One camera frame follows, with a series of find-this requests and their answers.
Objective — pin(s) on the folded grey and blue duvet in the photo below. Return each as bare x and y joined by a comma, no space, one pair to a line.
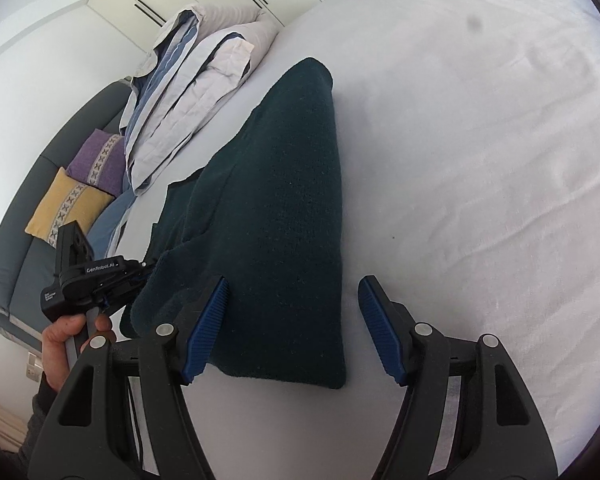
165,70

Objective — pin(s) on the dark green sweater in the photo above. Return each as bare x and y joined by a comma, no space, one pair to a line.
280,210

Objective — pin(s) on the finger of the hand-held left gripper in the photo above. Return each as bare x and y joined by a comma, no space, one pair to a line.
147,271

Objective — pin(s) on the white wall socket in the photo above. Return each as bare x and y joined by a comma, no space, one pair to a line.
34,367

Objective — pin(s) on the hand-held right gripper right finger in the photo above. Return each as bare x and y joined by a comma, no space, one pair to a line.
380,330

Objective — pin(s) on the purple throw pillow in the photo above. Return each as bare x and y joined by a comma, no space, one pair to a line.
100,160

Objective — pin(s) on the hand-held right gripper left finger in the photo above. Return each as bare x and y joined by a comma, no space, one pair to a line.
207,330

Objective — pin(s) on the person's left hand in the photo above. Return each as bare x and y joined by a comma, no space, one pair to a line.
55,355

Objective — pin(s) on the person's left forearm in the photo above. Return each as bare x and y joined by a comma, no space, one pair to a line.
41,407

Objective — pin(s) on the blue pillow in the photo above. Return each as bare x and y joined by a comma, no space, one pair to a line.
110,225

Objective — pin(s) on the yellow throw pillow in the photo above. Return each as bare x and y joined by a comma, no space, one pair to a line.
70,205

